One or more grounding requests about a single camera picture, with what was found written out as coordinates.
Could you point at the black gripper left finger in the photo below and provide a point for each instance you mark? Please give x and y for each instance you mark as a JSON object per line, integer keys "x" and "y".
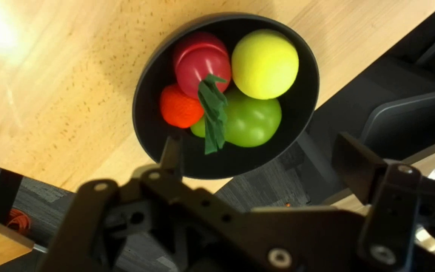
{"x": 173, "y": 155}

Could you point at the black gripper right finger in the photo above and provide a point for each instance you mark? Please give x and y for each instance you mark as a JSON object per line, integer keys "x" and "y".
{"x": 362, "y": 163}

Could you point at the red tomato toy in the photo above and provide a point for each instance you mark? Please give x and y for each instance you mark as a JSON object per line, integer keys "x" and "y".
{"x": 177, "y": 106}

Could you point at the green pear toy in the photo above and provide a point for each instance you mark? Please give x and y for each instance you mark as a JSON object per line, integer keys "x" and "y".
{"x": 253, "y": 121}

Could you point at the red strawberry toy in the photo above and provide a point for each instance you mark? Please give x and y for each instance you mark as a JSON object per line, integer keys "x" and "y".
{"x": 203, "y": 57}

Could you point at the yellow lemon toy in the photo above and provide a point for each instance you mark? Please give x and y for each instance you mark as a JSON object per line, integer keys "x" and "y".
{"x": 265, "y": 62}

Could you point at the black mesh office chair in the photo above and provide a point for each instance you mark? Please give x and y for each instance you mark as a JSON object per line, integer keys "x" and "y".
{"x": 404, "y": 121}

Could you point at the small black bowl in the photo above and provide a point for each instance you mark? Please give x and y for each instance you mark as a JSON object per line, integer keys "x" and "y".
{"x": 298, "y": 125}

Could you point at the small red floor object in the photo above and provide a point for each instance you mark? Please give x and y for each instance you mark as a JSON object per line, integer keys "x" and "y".
{"x": 19, "y": 219}

